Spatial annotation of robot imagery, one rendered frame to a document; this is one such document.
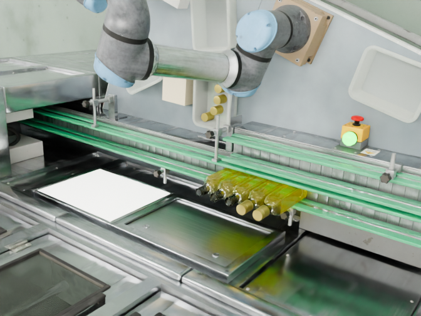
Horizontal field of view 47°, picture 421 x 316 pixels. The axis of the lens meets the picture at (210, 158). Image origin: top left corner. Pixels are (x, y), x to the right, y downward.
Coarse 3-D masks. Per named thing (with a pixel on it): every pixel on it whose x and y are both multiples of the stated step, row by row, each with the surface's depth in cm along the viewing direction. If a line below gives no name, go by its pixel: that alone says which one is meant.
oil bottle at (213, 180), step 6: (228, 168) 169; (216, 174) 163; (222, 174) 163; (228, 174) 163; (234, 174) 165; (204, 180) 160; (210, 180) 158; (216, 180) 158; (222, 180) 160; (210, 186) 158; (216, 186) 158; (210, 192) 158
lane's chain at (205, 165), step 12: (48, 120) 238; (60, 120) 232; (96, 120) 216; (84, 132) 224; (96, 132) 218; (132, 144) 206; (144, 144) 202; (168, 156) 195; (180, 156) 191; (204, 168) 185; (216, 168) 182; (312, 192) 160; (336, 204) 156; (348, 204) 153; (372, 216) 149; (384, 216) 147; (396, 216) 145; (408, 228) 143; (420, 228) 141
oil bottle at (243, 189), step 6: (246, 180) 159; (252, 180) 159; (258, 180) 159; (264, 180) 160; (234, 186) 154; (240, 186) 153; (246, 186) 153; (252, 186) 154; (234, 192) 152; (240, 192) 151; (246, 192) 151; (246, 198) 152
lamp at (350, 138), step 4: (348, 132) 151; (352, 132) 151; (344, 136) 151; (348, 136) 150; (352, 136) 150; (356, 136) 151; (344, 140) 152; (348, 140) 151; (352, 140) 150; (356, 140) 151; (348, 144) 151; (352, 144) 151
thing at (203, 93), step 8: (200, 88) 186; (208, 88) 188; (200, 96) 187; (208, 96) 189; (200, 104) 188; (208, 104) 190; (224, 104) 186; (192, 112) 187; (200, 112) 189; (224, 112) 187; (200, 120) 189; (224, 120) 188; (208, 128) 184
